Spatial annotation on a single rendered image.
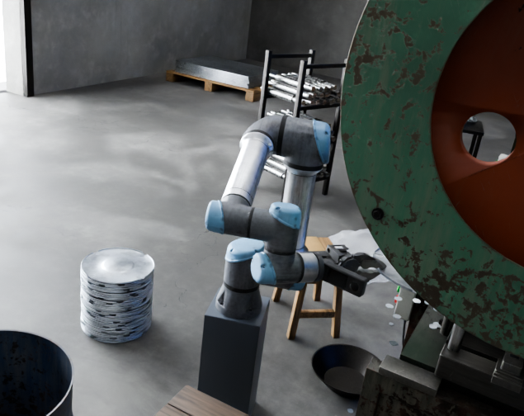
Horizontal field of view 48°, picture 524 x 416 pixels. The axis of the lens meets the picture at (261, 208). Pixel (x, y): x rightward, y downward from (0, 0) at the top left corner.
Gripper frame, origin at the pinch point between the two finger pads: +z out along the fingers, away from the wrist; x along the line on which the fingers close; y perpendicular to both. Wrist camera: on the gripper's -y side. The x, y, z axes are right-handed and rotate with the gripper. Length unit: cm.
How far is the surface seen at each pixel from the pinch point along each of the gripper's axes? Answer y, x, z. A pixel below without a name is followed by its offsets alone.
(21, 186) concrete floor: 262, 87, -71
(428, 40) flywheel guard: -28, -59, -30
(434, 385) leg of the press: -26.4, 16.0, 1.6
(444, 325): -10.9, 11.1, 15.7
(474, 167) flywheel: -33, -39, -16
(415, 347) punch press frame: -13.1, 15.3, 6.0
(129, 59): 580, 54, 57
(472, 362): -28.0, 9.0, 8.9
